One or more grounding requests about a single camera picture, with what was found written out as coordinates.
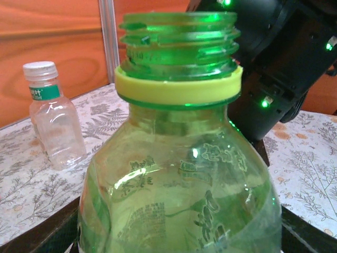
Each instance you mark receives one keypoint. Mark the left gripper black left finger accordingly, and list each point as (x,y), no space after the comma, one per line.
(39,237)

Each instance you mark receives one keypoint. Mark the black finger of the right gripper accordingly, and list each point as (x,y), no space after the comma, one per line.
(261,153)

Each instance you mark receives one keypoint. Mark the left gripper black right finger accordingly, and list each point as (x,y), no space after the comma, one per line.
(308,237)

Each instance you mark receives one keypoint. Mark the green plastic bottle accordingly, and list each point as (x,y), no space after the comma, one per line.
(179,171)

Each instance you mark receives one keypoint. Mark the small clear plastic bottle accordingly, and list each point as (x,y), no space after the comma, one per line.
(58,131)

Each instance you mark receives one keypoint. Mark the white bottle cap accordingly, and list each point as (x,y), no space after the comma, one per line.
(39,69)

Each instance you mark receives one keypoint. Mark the floral patterned tablecloth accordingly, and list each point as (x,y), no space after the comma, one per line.
(302,163)

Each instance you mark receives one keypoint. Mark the aluminium corner post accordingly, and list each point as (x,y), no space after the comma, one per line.
(109,39)

